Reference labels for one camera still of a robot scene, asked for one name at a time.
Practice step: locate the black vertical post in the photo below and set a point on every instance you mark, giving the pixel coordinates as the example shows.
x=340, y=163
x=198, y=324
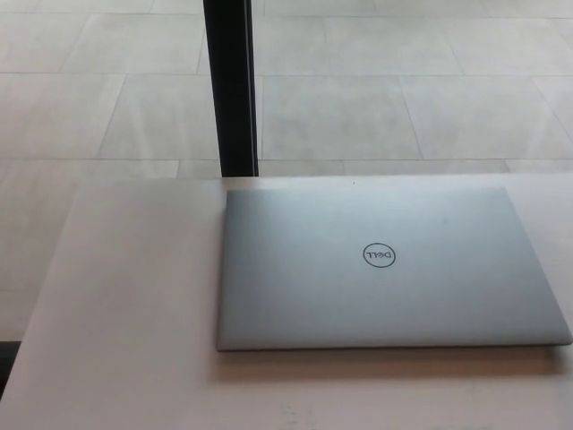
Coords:
x=232, y=89

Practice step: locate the silver Dell laptop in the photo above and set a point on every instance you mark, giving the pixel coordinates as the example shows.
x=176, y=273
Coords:
x=380, y=286

